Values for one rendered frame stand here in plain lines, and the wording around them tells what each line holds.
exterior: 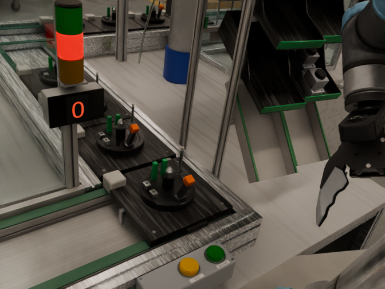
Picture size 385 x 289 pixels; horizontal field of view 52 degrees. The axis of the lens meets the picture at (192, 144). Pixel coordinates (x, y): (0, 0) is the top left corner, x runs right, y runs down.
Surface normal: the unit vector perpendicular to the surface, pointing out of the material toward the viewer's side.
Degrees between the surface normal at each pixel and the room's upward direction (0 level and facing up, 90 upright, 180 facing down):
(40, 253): 0
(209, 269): 0
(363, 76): 58
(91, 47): 90
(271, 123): 45
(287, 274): 0
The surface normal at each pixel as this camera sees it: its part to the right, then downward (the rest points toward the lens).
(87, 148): 0.12, -0.83
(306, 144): 0.40, -0.22
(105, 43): 0.58, 0.50
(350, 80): -0.89, -0.15
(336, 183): -0.52, -0.23
